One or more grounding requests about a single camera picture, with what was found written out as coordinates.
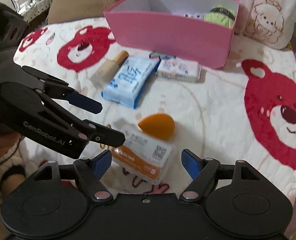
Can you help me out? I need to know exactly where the foundation bottle gold cap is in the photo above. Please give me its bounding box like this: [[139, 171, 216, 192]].
[[90, 50, 129, 89]]

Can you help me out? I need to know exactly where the clear orange floss box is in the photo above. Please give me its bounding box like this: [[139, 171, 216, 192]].
[[111, 125, 177, 185]]

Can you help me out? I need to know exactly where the blue tissue pack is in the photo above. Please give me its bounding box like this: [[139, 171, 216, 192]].
[[101, 56, 160, 109]]

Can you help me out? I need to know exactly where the orange makeup sponge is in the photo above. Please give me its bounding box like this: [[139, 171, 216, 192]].
[[138, 113, 176, 140]]

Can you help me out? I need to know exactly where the white pink wipes pack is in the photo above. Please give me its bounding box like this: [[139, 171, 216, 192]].
[[156, 58, 201, 83]]

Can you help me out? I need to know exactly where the purple plush toy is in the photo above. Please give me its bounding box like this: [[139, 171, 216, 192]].
[[172, 11, 206, 20]]

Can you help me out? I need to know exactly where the green yarn ball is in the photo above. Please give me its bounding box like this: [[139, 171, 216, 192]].
[[203, 5, 236, 28]]

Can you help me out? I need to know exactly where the person's left hand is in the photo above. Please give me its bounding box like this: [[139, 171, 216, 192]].
[[0, 132, 21, 158]]

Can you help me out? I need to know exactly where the red bear print blanket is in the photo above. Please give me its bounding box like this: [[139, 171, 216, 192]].
[[14, 18, 296, 204]]

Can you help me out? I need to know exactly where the brown pillow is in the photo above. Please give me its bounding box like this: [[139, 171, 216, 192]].
[[48, 0, 118, 24]]

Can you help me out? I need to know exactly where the pink cardboard box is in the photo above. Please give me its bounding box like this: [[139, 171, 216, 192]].
[[104, 0, 240, 69]]

